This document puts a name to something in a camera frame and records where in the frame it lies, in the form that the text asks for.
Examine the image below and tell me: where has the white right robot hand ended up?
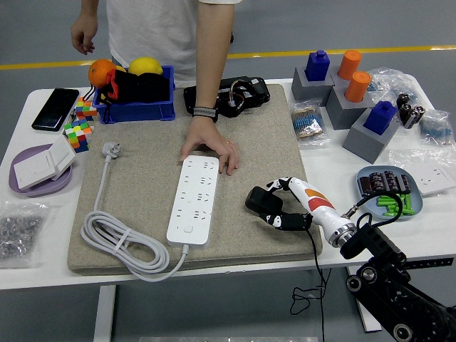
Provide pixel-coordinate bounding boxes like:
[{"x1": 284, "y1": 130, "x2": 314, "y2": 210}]
[{"x1": 259, "y1": 177, "x2": 353, "y2": 245}]

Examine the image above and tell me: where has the person's right hand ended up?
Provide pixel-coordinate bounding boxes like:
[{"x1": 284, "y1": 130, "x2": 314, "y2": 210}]
[{"x1": 70, "y1": 16, "x2": 99, "y2": 56}]

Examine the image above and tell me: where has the person's left hand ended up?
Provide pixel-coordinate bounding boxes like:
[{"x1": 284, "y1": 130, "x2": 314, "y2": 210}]
[{"x1": 180, "y1": 115, "x2": 239, "y2": 176}]

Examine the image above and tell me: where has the black plug adapter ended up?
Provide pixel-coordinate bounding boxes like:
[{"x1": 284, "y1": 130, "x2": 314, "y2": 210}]
[{"x1": 244, "y1": 185, "x2": 284, "y2": 217}]

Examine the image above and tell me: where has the white power strip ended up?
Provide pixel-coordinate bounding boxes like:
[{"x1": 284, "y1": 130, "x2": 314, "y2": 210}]
[{"x1": 166, "y1": 155, "x2": 221, "y2": 247}]

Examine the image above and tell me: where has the black wristband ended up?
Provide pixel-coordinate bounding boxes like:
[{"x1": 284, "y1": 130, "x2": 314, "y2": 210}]
[{"x1": 192, "y1": 105, "x2": 219, "y2": 123}]

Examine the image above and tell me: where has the orange fruit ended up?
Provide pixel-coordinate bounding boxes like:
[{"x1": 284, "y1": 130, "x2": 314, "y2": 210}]
[{"x1": 88, "y1": 58, "x2": 117, "y2": 89}]

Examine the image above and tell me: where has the brown cylindrical capacitor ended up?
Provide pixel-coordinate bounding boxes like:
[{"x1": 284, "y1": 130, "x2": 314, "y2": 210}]
[{"x1": 358, "y1": 176, "x2": 373, "y2": 197}]

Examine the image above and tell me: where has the grey-brown mat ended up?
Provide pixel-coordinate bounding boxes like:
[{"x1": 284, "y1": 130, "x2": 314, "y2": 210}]
[{"x1": 66, "y1": 83, "x2": 323, "y2": 275}]

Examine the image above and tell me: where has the black cylindrical capacitor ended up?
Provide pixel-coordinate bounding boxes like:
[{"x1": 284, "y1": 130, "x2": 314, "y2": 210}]
[
  {"x1": 383, "y1": 170, "x2": 400, "y2": 193},
  {"x1": 397, "y1": 173, "x2": 413, "y2": 194},
  {"x1": 369, "y1": 172, "x2": 385, "y2": 195}
]

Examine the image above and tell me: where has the person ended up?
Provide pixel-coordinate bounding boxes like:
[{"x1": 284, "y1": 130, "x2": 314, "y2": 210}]
[{"x1": 105, "y1": 0, "x2": 243, "y2": 89}]

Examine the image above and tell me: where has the yellow lemon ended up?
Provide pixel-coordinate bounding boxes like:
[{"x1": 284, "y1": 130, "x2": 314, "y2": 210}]
[{"x1": 128, "y1": 56, "x2": 164, "y2": 76}]

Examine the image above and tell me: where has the grey square holder block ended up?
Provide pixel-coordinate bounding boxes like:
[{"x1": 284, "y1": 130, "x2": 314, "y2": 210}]
[
  {"x1": 342, "y1": 108, "x2": 400, "y2": 165},
  {"x1": 326, "y1": 85, "x2": 375, "y2": 130},
  {"x1": 291, "y1": 66, "x2": 336, "y2": 103}
]

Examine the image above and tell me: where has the blue plastic bin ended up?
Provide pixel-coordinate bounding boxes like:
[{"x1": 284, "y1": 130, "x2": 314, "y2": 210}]
[{"x1": 93, "y1": 64, "x2": 177, "y2": 125}]

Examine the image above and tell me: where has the multicolour puzzle cube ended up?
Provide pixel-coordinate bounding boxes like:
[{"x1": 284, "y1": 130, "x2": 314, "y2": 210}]
[
  {"x1": 74, "y1": 96, "x2": 98, "y2": 122},
  {"x1": 63, "y1": 118, "x2": 93, "y2": 154}
]

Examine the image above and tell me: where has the black pouch with red trim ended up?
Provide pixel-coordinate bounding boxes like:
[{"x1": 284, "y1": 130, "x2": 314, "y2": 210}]
[{"x1": 84, "y1": 68, "x2": 171, "y2": 124}]

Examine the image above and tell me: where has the black smartphone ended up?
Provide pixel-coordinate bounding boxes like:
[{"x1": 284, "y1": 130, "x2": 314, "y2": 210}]
[{"x1": 31, "y1": 88, "x2": 80, "y2": 133}]

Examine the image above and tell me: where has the bag of taped resistors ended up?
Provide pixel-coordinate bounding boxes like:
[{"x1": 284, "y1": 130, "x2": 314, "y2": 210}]
[{"x1": 290, "y1": 100, "x2": 331, "y2": 148}]

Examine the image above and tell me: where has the blue-grey plate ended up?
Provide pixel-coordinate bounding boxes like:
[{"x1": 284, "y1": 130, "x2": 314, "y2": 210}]
[{"x1": 356, "y1": 165, "x2": 424, "y2": 222}]

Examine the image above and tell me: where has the blue bottle-shaped peg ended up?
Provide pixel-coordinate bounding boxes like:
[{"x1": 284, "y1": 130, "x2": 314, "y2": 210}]
[
  {"x1": 304, "y1": 49, "x2": 331, "y2": 82},
  {"x1": 362, "y1": 100, "x2": 398, "y2": 135}
]

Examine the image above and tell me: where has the black desk control panel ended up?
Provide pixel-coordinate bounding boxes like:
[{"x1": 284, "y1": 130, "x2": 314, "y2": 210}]
[{"x1": 405, "y1": 258, "x2": 455, "y2": 269}]

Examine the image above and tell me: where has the orange cylinder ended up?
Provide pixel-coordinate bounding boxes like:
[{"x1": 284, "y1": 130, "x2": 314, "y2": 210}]
[
  {"x1": 344, "y1": 71, "x2": 372, "y2": 103},
  {"x1": 337, "y1": 49, "x2": 363, "y2": 81}
]

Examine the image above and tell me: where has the light grey holder block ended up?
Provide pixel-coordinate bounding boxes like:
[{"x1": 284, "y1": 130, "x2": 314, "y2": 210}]
[{"x1": 329, "y1": 66, "x2": 357, "y2": 88}]

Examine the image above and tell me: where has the white table leg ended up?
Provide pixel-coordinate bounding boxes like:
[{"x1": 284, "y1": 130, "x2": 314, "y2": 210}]
[
  {"x1": 347, "y1": 266, "x2": 383, "y2": 333},
  {"x1": 93, "y1": 284, "x2": 117, "y2": 342}
]

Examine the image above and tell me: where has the bag of black capacitors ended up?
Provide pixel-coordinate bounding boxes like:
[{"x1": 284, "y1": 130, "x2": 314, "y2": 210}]
[{"x1": 395, "y1": 90, "x2": 427, "y2": 130}]

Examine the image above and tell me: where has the clear crumpled plastic bag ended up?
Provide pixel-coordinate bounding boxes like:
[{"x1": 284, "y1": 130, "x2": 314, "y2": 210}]
[{"x1": 366, "y1": 67, "x2": 418, "y2": 104}]

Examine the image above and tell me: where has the purple plate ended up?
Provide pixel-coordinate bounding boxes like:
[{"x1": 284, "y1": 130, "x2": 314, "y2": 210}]
[{"x1": 9, "y1": 143, "x2": 74, "y2": 198}]

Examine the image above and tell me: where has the bag of metal nuts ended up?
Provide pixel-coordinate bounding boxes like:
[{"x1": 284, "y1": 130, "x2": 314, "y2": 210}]
[{"x1": 0, "y1": 201, "x2": 51, "y2": 269}]

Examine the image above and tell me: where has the black device with coloured wires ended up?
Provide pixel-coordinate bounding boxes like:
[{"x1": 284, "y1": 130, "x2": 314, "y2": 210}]
[{"x1": 183, "y1": 76, "x2": 271, "y2": 118}]

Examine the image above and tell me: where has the white power cord with plug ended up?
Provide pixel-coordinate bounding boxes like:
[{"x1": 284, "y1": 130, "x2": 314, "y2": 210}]
[{"x1": 80, "y1": 141, "x2": 190, "y2": 283}]

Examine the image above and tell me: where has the white wall socket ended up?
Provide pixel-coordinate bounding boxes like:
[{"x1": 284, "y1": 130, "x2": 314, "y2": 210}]
[{"x1": 415, "y1": 166, "x2": 456, "y2": 196}]

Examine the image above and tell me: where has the small white wall switch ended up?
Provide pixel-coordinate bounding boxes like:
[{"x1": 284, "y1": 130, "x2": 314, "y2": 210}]
[{"x1": 48, "y1": 135, "x2": 78, "y2": 181}]

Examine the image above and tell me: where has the large white wall switch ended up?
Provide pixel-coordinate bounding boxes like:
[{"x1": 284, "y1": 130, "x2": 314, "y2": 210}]
[{"x1": 13, "y1": 149, "x2": 58, "y2": 191}]

